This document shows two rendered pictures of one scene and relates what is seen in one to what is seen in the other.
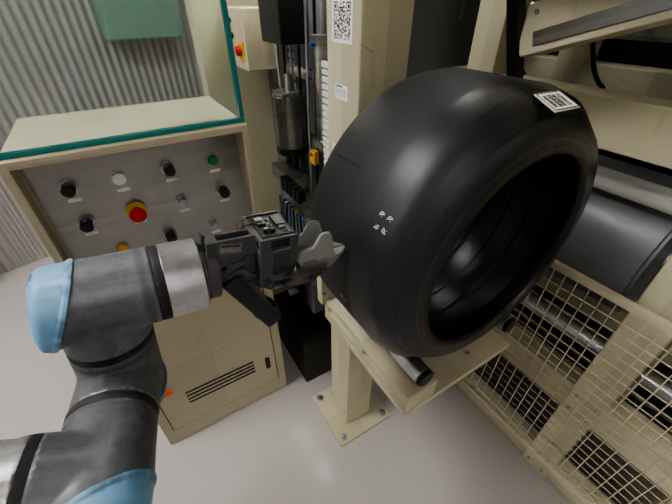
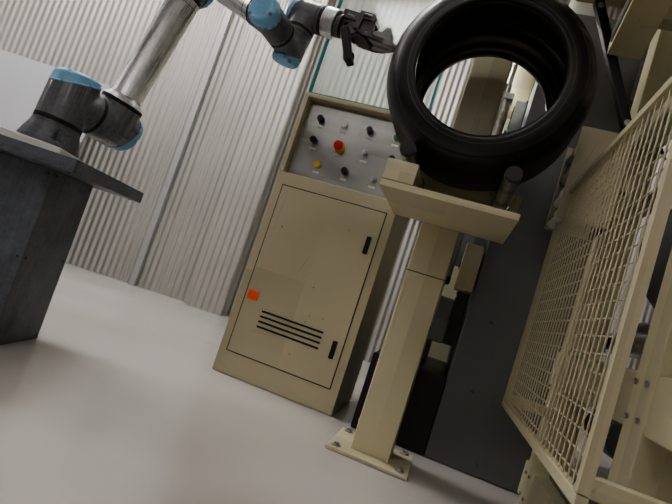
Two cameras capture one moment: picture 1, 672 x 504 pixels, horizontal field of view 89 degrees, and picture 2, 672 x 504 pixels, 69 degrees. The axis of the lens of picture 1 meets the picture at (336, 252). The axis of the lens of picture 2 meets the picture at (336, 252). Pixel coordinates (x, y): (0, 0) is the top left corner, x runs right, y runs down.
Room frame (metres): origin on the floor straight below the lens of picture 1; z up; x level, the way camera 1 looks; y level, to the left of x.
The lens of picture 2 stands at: (-0.55, -1.05, 0.48)
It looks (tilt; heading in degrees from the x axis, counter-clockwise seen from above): 4 degrees up; 46
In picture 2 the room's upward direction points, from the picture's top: 18 degrees clockwise
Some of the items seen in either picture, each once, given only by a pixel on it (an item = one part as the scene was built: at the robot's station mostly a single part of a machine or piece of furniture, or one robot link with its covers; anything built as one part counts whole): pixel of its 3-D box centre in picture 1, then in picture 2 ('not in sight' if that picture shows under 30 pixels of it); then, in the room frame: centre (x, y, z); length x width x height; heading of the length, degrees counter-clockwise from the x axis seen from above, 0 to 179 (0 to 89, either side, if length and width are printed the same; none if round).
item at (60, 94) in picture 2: not in sight; (71, 99); (-0.14, 0.81, 0.81); 0.17 x 0.15 x 0.18; 21
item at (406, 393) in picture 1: (373, 341); (405, 189); (0.57, -0.10, 0.84); 0.36 x 0.09 x 0.06; 31
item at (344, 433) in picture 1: (350, 405); (371, 449); (0.85, -0.07, 0.01); 0.27 x 0.27 x 0.02; 31
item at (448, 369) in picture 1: (412, 328); (447, 212); (0.64, -0.22, 0.80); 0.37 x 0.36 x 0.02; 121
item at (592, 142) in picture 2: not in sight; (586, 185); (1.02, -0.43, 1.05); 0.20 x 0.15 x 0.30; 31
